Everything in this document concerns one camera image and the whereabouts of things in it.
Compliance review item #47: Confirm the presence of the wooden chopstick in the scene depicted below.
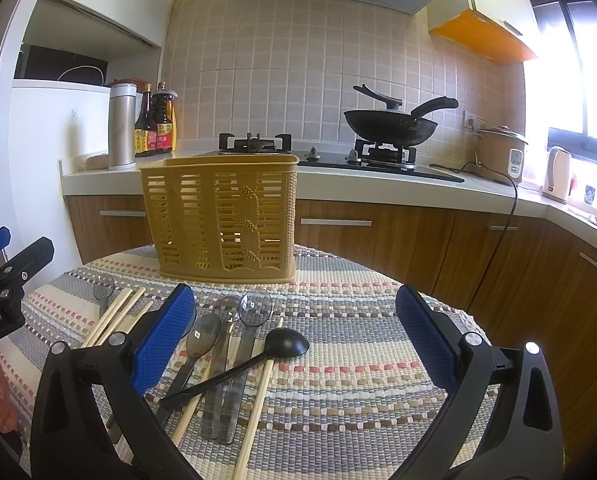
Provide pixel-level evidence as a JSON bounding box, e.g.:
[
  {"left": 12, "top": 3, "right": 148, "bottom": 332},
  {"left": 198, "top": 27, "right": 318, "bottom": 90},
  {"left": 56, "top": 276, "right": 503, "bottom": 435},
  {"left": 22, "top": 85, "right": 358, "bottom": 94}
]
[
  {"left": 117, "top": 301, "right": 153, "bottom": 334},
  {"left": 172, "top": 360, "right": 213, "bottom": 446},
  {"left": 82, "top": 288, "right": 132, "bottom": 348},
  {"left": 231, "top": 336, "right": 283, "bottom": 480},
  {"left": 93, "top": 287, "right": 146, "bottom": 346}
]

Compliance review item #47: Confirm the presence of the smoky grey plastic spoon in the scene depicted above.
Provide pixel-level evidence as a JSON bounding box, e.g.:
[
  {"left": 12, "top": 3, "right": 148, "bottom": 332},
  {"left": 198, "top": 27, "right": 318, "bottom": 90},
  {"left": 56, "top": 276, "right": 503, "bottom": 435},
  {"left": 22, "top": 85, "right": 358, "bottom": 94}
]
[{"left": 166, "top": 313, "right": 221, "bottom": 396}]

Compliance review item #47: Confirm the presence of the grey translucent plastic spoon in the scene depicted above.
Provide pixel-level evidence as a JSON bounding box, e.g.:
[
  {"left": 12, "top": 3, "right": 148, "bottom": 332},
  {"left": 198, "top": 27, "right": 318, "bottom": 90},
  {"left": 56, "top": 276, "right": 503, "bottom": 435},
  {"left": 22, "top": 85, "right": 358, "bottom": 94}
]
[{"left": 201, "top": 295, "right": 240, "bottom": 440}]

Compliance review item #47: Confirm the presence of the clear plastic spoon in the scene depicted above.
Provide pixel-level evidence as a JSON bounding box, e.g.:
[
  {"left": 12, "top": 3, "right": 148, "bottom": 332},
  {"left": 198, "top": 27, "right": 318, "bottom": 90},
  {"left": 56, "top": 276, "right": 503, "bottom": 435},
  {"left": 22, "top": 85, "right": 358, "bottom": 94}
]
[{"left": 216, "top": 288, "right": 274, "bottom": 445}]

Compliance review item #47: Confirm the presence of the black plastic ladle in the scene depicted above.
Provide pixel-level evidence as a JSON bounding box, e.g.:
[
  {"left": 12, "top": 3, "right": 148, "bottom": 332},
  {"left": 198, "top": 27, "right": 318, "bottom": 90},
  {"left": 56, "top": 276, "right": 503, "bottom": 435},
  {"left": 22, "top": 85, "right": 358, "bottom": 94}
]
[{"left": 160, "top": 327, "right": 309, "bottom": 410}]

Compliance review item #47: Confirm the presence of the small grey plastic spoon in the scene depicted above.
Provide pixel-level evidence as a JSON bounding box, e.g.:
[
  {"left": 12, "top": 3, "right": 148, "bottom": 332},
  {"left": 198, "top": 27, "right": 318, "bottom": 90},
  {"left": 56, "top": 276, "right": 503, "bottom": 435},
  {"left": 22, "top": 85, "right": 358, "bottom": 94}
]
[{"left": 93, "top": 273, "right": 115, "bottom": 318}]

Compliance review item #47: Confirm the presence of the dark soy sauce bottle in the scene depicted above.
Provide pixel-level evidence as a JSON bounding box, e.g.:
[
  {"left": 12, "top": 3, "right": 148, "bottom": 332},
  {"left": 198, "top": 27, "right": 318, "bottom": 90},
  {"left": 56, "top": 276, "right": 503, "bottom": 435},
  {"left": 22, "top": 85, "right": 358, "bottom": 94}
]
[{"left": 134, "top": 82, "right": 157, "bottom": 157}]

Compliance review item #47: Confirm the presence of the steel thermos flask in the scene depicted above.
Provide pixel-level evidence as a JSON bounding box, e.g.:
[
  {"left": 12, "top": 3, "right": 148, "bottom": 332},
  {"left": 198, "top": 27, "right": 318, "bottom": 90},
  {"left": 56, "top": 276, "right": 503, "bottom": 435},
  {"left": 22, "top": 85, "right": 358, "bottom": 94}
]
[{"left": 108, "top": 84, "right": 137, "bottom": 168}]

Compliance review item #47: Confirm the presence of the large soy sauce bottle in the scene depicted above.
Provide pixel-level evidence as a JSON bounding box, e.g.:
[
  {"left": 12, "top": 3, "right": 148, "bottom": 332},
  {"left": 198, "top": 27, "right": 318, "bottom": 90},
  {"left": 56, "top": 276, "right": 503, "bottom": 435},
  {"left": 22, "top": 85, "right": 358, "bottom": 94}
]
[{"left": 152, "top": 81, "right": 177, "bottom": 153}]

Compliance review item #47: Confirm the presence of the yellow plastic utensil basket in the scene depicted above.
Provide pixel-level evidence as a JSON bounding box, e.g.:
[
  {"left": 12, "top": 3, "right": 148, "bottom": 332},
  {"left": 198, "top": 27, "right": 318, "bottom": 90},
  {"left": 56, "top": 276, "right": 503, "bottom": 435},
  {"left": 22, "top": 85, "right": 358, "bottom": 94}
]
[{"left": 140, "top": 154, "right": 299, "bottom": 283}]

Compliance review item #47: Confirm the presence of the striped woven table mat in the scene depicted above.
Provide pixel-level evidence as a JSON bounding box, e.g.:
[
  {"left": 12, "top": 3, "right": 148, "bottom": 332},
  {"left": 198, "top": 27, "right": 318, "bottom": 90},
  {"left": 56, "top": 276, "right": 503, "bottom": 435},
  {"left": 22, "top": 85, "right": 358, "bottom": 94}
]
[{"left": 0, "top": 246, "right": 446, "bottom": 479}]

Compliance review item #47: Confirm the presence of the white electric kettle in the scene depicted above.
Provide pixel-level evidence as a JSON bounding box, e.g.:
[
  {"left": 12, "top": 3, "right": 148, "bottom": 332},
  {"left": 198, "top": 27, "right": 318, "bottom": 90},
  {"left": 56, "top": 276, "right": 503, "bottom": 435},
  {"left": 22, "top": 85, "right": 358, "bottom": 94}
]
[{"left": 541, "top": 146, "right": 572, "bottom": 204}]

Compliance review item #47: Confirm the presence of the beige rice cooker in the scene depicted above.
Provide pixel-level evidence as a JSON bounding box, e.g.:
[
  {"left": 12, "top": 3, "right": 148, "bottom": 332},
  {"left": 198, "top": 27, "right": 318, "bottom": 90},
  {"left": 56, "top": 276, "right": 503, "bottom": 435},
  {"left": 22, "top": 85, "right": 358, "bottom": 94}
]
[{"left": 473, "top": 126, "right": 527, "bottom": 184}]

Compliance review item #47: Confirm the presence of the black gas stove top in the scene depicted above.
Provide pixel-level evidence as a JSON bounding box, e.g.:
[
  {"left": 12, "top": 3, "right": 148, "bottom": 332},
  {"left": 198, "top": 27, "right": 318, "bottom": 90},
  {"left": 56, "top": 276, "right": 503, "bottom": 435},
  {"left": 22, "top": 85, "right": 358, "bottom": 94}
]
[{"left": 217, "top": 133, "right": 465, "bottom": 183}]

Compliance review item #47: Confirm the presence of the black power cable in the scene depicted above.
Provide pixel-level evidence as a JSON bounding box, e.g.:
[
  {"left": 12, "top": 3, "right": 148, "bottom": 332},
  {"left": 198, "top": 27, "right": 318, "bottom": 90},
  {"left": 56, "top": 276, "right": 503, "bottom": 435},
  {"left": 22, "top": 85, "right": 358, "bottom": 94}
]
[{"left": 429, "top": 161, "right": 521, "bottom": 291}]

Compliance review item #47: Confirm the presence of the black wok with handle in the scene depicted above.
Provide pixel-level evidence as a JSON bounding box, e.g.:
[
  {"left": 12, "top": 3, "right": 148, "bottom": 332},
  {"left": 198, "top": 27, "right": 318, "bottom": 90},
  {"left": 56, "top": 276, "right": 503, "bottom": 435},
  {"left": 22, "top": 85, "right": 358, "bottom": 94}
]
[{"left": 344, "top": 96, "right": 459, "bottom": 148}]

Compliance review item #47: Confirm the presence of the orange wall cabinet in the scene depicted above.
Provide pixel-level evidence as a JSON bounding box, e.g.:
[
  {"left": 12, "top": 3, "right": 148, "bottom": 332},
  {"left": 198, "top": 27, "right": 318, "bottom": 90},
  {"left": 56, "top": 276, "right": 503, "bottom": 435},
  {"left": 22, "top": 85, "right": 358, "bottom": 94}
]
[{"left": 427, "top": 0, "right": 536, "bottom": 66}]

